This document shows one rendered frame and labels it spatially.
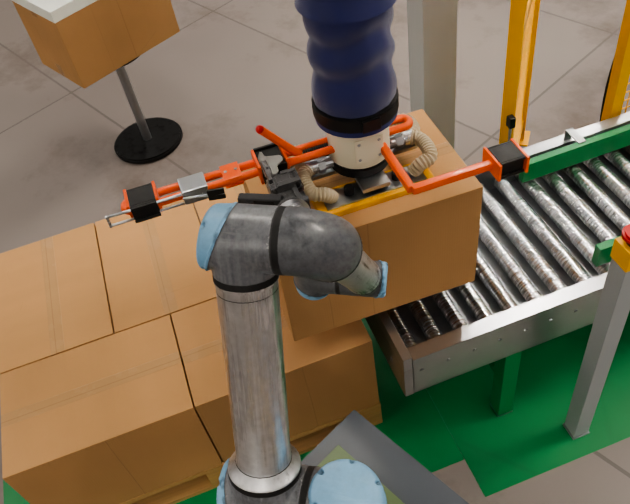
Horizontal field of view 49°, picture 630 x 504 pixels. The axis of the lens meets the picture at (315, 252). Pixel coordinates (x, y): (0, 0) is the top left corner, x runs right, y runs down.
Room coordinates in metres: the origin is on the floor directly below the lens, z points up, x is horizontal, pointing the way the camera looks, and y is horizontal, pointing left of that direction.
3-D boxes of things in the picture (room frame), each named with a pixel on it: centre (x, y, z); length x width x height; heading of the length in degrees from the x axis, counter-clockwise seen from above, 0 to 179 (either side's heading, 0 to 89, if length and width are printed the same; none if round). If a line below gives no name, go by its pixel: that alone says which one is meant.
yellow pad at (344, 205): (1.38, -0.19, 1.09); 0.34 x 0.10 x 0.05; 100
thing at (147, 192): (1.37, 0.41, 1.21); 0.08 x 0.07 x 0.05; 100
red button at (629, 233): (1.09, -0.80, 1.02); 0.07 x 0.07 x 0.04
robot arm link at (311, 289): (1.12, 0.01, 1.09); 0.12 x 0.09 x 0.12; 71
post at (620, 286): (1.09, -0.80, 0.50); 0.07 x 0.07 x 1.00; 11
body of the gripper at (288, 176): (1.29, 0.04, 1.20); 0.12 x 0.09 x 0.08; 11
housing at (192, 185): (1.39, 0.28, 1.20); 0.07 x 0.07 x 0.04; 10
